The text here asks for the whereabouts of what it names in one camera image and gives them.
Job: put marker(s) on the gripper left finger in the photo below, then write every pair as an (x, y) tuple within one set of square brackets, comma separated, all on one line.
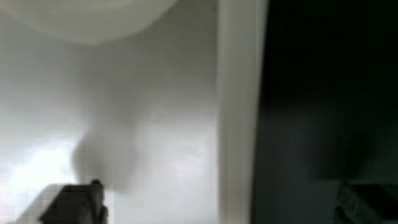
[(76, 207)]

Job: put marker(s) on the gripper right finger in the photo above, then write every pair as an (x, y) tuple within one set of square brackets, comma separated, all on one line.
[(366, 205)]

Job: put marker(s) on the white square tabletop part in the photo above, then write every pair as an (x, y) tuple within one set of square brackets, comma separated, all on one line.
[(128, 101)]

